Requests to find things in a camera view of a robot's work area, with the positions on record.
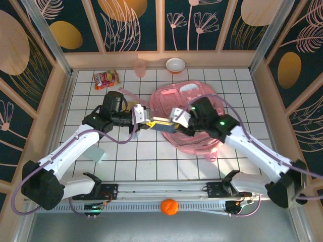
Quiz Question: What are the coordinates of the aluminium frame post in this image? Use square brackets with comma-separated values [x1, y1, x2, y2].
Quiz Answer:
[248, 0, 295, 74]
[21, 0, 74, 77]

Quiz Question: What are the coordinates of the pink backpack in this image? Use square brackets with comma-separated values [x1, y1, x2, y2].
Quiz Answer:
[118, 80, 225, 162]

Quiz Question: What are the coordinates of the grey slotted cable duct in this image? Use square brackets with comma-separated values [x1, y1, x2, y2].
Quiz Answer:
[24, 201, 229, 215]

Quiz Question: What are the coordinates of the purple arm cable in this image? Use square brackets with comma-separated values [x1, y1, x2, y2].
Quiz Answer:
[11, 122, 139, 218]
[176, 94, 323, 218]

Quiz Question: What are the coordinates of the orange bowl white inside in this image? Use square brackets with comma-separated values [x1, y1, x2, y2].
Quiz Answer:
[166, 57, 186, 75]

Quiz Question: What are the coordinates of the colourful snack bag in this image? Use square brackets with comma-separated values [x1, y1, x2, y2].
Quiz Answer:
[92, 70, 122, 91]

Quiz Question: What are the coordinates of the orange ball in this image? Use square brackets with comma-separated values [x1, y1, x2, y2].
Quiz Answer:
[160, 198, 180, 216]

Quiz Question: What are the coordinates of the dark blue book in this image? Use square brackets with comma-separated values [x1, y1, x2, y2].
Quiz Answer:
[150, 116, 179, 134]

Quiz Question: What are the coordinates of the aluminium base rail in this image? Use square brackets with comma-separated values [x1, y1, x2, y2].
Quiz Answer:
[63, 179, 265, 202]

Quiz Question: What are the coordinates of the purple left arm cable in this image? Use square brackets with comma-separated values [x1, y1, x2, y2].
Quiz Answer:
[11, 122, 139, 218]

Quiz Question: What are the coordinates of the pink translucent plastic cup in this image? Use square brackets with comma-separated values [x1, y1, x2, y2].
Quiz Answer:
[133, 58, 147, 78]

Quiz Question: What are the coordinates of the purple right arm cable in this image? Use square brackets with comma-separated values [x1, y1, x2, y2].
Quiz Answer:
[176, 94, 323, 218]

